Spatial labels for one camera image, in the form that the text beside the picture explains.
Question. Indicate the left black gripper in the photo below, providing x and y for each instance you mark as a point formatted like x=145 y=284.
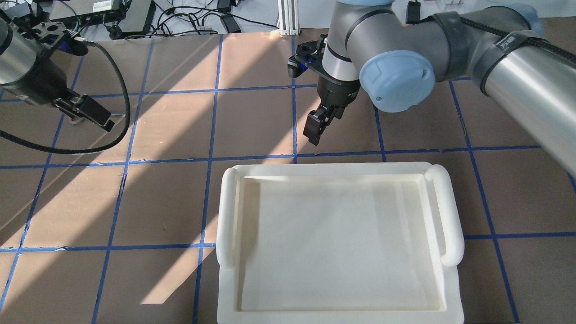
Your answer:
x=39 y=85

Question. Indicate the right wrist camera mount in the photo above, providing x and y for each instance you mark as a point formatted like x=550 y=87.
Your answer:
x=308 y=56

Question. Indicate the white plastic tray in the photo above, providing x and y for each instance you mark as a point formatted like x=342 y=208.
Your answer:
x=340 y=243

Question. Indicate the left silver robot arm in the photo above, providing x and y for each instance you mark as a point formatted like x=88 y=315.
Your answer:
x=27 y=71

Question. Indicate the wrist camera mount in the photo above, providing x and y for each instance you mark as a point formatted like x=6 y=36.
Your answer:
x=308 y=56
x=45 y=38

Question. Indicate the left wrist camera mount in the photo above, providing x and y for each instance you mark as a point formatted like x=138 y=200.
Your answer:
x=45 y=38

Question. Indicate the aluminium frame post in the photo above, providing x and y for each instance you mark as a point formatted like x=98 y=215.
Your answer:
x=288 y=17

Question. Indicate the grey orange scissors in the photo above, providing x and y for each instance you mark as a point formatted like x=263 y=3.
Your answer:
x=76 y=120

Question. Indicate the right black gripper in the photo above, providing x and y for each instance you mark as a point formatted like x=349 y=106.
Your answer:
x=338 y=92

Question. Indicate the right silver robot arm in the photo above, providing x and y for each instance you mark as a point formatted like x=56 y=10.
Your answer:
x=500 y=48

